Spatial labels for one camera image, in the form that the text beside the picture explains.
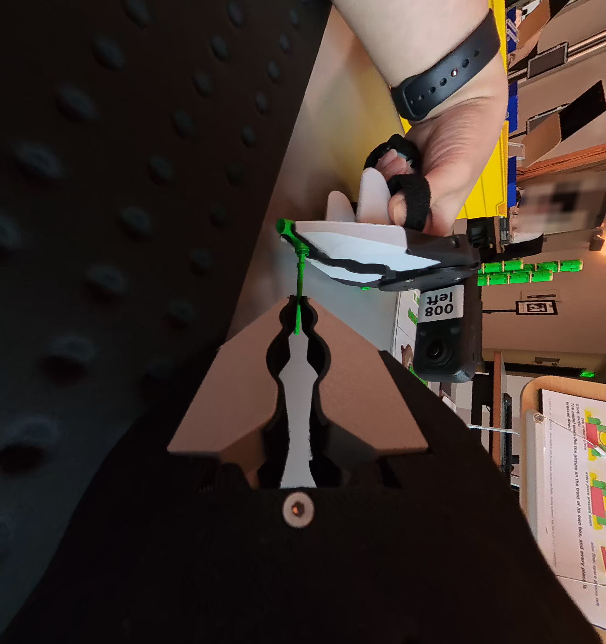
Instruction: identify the printed instruction sheet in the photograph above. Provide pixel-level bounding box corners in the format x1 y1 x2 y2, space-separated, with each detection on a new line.
537 390 606 637

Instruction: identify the green lego stick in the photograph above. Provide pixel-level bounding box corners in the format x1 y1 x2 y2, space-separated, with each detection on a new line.
294 254 306 336

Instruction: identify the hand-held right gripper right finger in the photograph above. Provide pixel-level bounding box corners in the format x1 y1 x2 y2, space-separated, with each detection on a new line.
305 297 430 488

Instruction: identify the green bamboo lego model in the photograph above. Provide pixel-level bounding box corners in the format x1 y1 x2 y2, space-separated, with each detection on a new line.
478 259 584 287

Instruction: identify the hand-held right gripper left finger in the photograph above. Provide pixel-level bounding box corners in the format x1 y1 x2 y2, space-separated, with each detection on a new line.
167 296 292 489

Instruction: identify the person's left hand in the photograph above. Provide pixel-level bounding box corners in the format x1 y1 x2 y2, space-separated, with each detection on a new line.
376 55 510 237

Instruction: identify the small framed marker sign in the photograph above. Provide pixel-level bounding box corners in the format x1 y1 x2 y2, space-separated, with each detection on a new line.
484 299 558 317

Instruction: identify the black wristband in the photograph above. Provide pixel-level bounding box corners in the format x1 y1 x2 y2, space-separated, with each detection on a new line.
390 10 501 121

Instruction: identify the yellow plastic bin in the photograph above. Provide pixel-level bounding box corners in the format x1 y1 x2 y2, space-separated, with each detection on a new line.
399 0 509 220

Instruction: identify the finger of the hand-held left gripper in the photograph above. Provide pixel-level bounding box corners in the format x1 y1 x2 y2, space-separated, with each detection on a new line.
307 258 385 286
281 220 443 273

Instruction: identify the green lego elbow piece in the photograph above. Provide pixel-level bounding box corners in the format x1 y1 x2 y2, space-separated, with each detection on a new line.
276 218 310 258

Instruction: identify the lego instruction booklet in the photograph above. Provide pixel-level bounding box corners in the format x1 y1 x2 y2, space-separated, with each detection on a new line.
391 289 430 388

